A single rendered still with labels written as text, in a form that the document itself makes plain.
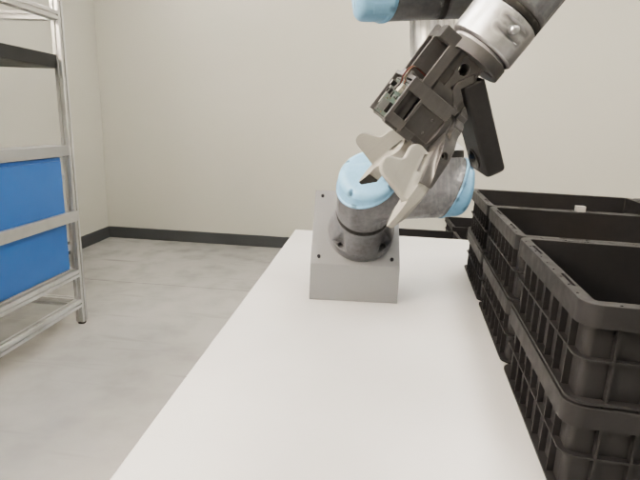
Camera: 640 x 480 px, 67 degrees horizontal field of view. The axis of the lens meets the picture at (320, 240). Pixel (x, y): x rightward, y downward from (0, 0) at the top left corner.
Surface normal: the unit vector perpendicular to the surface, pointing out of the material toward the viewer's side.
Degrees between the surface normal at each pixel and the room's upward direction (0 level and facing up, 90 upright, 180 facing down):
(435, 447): 0
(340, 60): 90
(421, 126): 101
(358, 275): 90
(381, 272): 90
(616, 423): 90
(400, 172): 73
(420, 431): 0
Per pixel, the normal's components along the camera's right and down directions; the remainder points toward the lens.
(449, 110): 0.12, 0.42
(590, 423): -0.18, 0.22
